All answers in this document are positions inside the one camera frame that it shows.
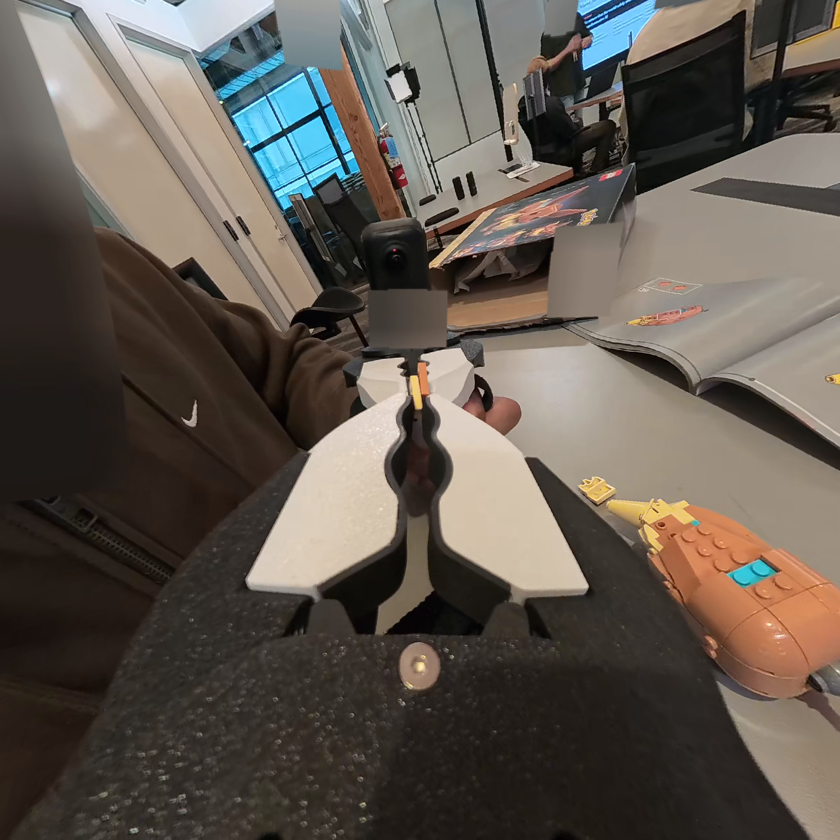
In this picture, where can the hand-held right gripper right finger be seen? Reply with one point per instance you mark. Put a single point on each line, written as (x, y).
(505, 525)

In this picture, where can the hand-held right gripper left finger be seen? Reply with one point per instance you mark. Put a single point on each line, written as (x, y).
(328, 518)

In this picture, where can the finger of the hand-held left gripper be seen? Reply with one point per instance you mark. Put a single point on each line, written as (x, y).
(380, 387)
(453, 377)

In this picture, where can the orange brick plate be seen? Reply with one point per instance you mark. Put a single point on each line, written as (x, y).
(425, 380)

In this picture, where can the person's left forearm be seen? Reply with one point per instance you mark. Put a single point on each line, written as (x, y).
(308, 380)

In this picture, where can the grey background desk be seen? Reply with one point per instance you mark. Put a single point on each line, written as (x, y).
(485, 190)

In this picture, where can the person's left hand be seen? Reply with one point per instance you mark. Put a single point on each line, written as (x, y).
(499, 417)

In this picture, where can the black mesh chair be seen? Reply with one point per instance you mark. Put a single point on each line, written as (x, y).
(341, 216)

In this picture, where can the black office chair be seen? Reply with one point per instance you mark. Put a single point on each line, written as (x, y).
(682, 98)
(331, 303)

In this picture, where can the red fire extinguisher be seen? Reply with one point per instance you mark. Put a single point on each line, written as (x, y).
(394, 161)

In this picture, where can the wooden column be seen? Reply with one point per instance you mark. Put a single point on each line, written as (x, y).
(358, 144)

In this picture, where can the brick set box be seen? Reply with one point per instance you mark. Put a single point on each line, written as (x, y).
(525, 216)

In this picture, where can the white device stand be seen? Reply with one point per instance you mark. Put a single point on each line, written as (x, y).
(512, 131)

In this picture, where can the white panel light tripod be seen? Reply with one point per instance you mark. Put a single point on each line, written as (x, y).
(401, 82)

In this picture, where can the person's brown jacket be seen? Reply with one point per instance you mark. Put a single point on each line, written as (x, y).
(164, 459)

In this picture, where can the dark framed panel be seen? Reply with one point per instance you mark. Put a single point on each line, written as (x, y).
(197, 279)

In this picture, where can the white door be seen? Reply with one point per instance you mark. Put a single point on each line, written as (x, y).
(197, 164)

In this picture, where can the orange brick model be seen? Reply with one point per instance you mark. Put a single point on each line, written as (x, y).
(735, 590)

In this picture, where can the grey instruction booklet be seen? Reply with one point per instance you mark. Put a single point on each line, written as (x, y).
(754, 328)

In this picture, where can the yellow bracket brick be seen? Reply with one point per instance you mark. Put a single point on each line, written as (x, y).
(597, 489)

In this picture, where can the wall screen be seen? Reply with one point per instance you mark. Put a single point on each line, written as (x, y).
(610, 33)

